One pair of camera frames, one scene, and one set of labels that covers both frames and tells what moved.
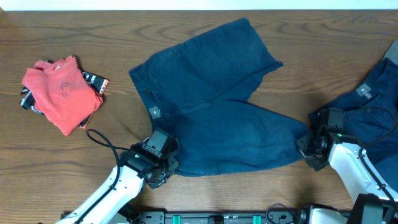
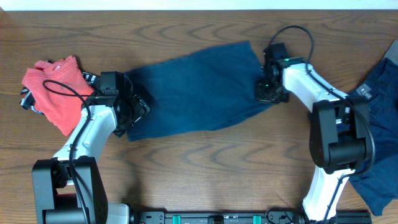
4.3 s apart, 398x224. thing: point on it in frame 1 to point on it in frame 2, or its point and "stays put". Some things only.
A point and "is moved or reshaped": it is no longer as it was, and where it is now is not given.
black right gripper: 301,142 to 261,96
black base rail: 221,216 stays put
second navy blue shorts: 370,117 stays put
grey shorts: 392,53 stays put
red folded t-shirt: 61,93 stays put
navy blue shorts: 202,94 is moved or reshaped
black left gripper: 174,166 to 140,109
